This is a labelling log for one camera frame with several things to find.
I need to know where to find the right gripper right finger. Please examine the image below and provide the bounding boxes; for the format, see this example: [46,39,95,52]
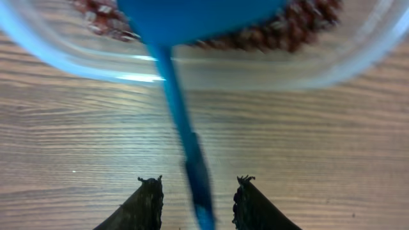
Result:
[232,175,301,230]

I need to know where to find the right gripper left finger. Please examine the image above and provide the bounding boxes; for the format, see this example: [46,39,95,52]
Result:
[93,175,164,230]

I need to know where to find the blue plastic measuring scoop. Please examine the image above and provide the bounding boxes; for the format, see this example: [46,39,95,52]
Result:
[118,0,285,230]

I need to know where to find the red beans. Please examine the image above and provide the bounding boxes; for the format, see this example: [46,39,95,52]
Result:
[69,0,344,53]

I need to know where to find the clear plastic container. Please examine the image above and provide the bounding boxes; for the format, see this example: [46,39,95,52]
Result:
[1,0,408,91]

